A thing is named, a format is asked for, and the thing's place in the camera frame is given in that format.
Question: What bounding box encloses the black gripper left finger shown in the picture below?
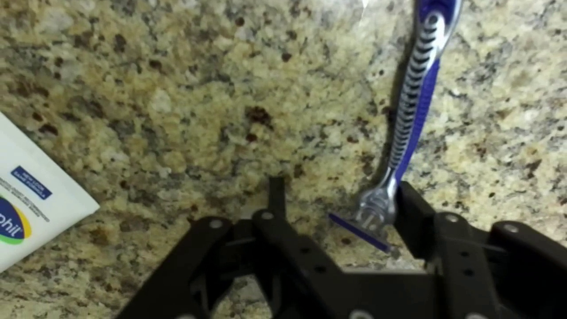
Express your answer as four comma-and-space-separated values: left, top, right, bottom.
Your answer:
268, 177, 287, 218

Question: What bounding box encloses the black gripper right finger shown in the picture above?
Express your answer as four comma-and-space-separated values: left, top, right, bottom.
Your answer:
395, 182, 438, 260

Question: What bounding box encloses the blue shaving razor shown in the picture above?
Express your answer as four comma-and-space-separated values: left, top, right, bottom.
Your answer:
330, 0, 464, 251

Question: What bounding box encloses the white cream tube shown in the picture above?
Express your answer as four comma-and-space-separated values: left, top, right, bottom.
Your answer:
0, 115, 99, 271

